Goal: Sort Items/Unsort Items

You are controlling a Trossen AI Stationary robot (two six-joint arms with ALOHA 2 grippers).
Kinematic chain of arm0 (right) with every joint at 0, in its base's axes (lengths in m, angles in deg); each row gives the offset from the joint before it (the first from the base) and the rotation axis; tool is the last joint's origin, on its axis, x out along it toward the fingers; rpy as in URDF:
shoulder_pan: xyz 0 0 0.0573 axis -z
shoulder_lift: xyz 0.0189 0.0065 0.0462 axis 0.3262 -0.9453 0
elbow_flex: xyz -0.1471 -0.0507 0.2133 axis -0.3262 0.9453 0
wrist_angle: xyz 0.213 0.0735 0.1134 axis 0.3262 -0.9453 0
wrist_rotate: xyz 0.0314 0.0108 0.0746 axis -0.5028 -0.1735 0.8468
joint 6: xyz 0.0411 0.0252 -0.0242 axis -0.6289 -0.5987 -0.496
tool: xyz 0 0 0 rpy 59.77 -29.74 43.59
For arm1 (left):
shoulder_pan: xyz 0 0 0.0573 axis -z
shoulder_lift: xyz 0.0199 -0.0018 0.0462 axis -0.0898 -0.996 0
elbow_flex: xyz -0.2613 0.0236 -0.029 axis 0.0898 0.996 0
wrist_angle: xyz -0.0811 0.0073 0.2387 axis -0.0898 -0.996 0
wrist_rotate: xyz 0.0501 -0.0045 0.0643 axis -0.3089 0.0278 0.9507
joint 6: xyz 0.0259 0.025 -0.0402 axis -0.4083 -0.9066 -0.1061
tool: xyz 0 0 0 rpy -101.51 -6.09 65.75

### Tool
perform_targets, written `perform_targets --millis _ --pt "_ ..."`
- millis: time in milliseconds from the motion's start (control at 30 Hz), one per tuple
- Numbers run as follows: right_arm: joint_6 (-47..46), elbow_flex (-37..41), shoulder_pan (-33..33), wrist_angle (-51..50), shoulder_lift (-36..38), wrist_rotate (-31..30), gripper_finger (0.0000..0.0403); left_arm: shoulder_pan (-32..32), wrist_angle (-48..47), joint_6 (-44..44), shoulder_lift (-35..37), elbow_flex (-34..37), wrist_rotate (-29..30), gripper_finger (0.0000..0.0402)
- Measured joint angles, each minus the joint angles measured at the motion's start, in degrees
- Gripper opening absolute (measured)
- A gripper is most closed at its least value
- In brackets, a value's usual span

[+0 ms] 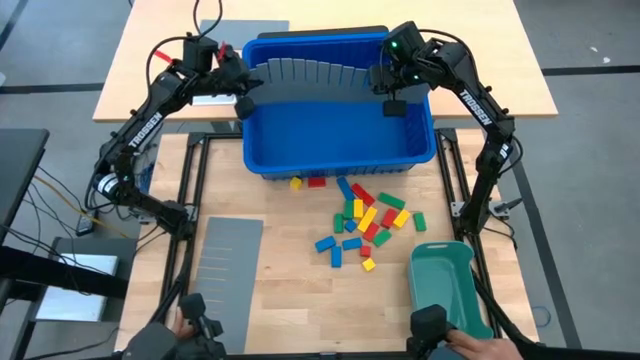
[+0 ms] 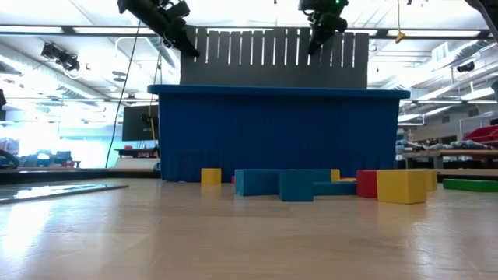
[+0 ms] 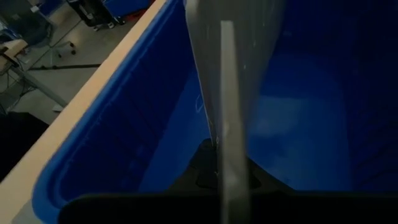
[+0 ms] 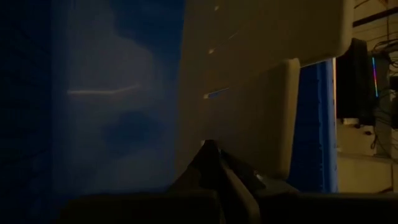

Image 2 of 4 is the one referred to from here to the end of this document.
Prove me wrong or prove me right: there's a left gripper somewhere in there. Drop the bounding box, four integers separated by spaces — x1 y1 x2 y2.
117 0 202 59

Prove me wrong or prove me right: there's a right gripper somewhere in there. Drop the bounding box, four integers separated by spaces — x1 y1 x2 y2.
298 0 349 57

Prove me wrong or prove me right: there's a long grey slotted divider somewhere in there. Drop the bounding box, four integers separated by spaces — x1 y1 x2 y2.
179 26 370 89

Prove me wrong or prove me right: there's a large blue plastic bin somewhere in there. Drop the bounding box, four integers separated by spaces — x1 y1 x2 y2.
146 83 412 184

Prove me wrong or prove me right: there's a yellow hanging pendant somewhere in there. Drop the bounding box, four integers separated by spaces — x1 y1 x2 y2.
394 0 407 44

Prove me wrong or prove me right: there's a black monitor on stand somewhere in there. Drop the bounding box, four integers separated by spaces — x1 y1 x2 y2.
121 104 160 142

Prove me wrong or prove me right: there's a black ceiling device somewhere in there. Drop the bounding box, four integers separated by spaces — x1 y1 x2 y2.
456 60 476 74
40 41 82 72

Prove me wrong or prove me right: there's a small blue wooden cube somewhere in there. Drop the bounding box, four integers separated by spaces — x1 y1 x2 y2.
291 168 332 184

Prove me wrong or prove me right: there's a small yellow wooden cube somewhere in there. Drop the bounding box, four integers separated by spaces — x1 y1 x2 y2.
200 167 223 186
376 168 428 205

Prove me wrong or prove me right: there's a blue wooden block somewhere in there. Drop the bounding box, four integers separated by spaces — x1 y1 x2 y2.
313 181 358 197
278 171 315 202
233 168 293 198

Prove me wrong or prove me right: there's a small red wooden cube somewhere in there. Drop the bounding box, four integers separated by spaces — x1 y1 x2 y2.
355 169 379 199

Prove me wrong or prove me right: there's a wooden workbench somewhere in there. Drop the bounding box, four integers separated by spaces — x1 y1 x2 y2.
400 149 498 170

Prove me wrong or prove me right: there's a red storage bin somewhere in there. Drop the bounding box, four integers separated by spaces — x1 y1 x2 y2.
461 124 498 148

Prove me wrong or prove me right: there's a green wooden block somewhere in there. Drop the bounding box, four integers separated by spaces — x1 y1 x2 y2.
442 178 498 194

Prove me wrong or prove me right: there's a hanging black cable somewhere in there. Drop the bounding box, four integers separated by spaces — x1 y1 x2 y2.
103 21 142 170

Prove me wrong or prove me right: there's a black curved hose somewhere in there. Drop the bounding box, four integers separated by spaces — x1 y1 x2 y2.
0 149 21 170

